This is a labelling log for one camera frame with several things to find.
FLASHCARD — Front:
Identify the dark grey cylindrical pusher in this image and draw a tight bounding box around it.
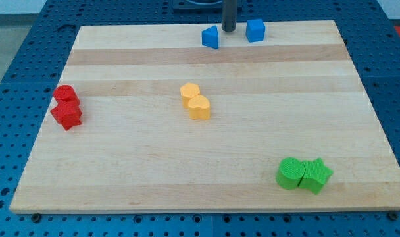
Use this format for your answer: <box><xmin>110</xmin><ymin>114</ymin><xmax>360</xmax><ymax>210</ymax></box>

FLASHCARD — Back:
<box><xmin>221</xmin><ymin>0</ymin><xmax>238</xmax><ymax>32</ymax></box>

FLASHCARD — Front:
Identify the blue triangle block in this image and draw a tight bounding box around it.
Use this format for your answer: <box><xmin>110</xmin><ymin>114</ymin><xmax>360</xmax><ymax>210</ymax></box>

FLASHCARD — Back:
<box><xmin>201</xmin><ymin>26</ymin><xmax>219</xmax><ymax>49</ymax></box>

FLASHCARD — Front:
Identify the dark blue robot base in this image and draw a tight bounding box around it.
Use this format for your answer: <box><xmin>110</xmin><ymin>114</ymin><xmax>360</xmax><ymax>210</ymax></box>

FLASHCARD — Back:
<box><xmin>170</xmin><ymin>0</ymin><xmax>223</xmax><ymax>13</ymax></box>

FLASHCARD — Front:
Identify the blue cube block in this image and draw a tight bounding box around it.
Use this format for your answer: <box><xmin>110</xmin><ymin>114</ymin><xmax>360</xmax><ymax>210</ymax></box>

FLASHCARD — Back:
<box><xmin>245</xmin><ymin>19</ymin><xmax>266</xmax><ymax>43</ymax></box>

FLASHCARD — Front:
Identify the yellow hexagon block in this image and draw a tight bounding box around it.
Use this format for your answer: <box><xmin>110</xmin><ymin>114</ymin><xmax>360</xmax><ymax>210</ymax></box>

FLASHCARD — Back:
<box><xmin>180</xmin><ymin>82</ymin><xmax>200</xmax><ymax>108</ymax></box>

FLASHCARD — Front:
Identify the yellow heart block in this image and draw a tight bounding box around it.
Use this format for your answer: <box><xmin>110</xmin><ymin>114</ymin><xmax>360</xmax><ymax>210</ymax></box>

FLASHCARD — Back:
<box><xmin>188</xmin><ymin>95</ymin><xmax>211</xmax><ymax>120</ymax></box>

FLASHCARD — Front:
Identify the light wooden board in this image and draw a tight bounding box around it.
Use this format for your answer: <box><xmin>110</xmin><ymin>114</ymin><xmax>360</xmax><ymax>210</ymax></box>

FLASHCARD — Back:
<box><xmin>10</xmin><ymin>20</ymin><xmax>400</xmax><ymax>214</ymax></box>

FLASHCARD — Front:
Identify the green cylinder block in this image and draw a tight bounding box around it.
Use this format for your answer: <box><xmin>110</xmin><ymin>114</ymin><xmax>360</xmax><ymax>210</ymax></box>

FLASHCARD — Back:
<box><xmin>276</xmin><ymin>157</ymin><xmax>305</xmax><ymax>190</ymax></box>

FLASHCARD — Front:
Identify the red cylinder block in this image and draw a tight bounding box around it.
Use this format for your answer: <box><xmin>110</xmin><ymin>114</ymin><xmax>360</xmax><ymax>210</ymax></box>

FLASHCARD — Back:
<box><xmin>53</xmin><ymin>85</ymin><xmax>80</xmax><ymax>105</ymax></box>

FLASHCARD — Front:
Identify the green star block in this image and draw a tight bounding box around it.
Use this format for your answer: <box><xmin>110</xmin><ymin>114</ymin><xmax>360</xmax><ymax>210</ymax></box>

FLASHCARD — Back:
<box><xmin>299</xmin><ymin>157</ymin><xmax>334</xmax><ymax>195</ymax></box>

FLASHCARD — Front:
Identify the red star block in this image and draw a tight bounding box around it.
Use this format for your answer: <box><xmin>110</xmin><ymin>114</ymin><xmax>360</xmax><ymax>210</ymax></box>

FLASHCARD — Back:
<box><xmin>50</xmin><ymin>101</ymin><xmax>82</xmax><ymax>130</ymax></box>

